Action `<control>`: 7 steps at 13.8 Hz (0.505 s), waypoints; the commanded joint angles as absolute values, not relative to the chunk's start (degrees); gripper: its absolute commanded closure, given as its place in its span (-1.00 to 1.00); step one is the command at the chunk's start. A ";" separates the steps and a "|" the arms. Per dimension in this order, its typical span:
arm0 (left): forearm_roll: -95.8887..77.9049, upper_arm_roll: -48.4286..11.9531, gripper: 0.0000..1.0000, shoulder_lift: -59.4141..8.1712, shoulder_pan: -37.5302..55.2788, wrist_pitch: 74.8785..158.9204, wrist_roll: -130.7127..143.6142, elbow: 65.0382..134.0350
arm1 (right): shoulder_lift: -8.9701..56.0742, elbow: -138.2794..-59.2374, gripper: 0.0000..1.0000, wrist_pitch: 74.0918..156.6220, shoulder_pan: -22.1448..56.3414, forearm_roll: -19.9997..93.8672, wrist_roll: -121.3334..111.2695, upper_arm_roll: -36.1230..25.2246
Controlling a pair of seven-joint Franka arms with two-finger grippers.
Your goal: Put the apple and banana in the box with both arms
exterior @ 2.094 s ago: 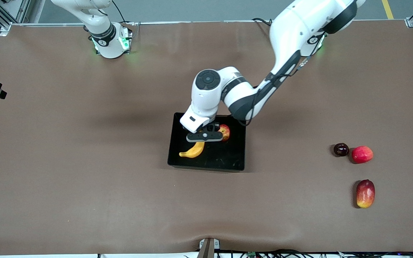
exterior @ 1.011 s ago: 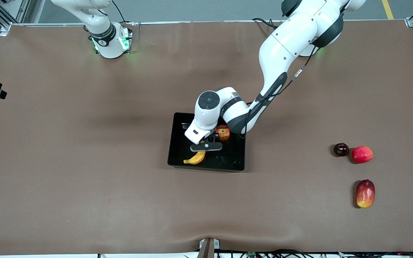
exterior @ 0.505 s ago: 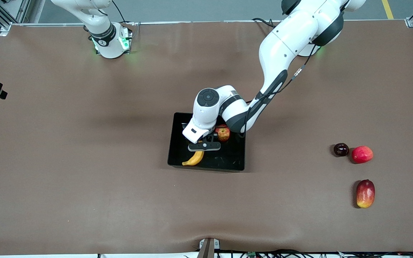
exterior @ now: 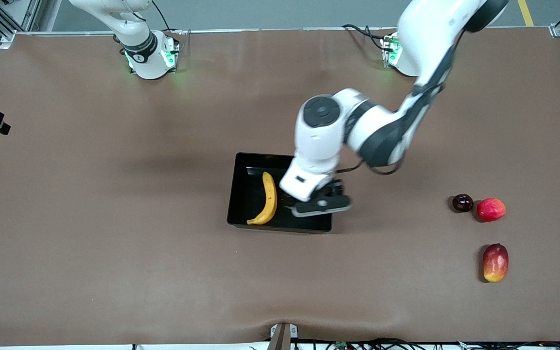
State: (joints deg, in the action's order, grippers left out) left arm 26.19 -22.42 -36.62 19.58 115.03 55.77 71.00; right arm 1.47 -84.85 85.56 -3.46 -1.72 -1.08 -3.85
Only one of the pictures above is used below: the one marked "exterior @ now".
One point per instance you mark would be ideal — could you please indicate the large table cover mat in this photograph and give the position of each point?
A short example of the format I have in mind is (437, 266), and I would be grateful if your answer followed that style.
(114, 194)

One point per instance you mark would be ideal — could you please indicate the plain red round fruit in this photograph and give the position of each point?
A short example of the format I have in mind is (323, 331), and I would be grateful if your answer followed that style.
(491, 209)

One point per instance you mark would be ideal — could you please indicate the yellow banana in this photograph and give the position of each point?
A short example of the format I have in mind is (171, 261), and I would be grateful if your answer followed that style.
(271, 194)

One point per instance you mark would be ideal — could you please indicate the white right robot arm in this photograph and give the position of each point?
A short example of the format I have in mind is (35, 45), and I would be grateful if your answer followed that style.
(146, 56)

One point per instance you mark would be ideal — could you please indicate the red yellow mango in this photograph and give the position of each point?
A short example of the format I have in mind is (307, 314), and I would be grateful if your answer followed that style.
(496, 262)

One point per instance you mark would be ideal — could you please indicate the black plastic box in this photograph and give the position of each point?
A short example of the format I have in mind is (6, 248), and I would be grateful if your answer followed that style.
(251, 194)

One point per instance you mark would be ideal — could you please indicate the grey metal camera bracket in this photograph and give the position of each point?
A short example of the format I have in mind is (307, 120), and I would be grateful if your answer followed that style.
(282, 338)

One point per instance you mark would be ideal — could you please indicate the dark purple plum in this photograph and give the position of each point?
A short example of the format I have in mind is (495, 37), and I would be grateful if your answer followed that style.
(462, 202)

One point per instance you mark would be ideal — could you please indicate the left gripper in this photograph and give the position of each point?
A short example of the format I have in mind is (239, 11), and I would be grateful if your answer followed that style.
(334, 187)

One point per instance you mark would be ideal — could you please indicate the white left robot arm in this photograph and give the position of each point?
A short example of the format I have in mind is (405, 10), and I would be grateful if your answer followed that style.
(382, 131)

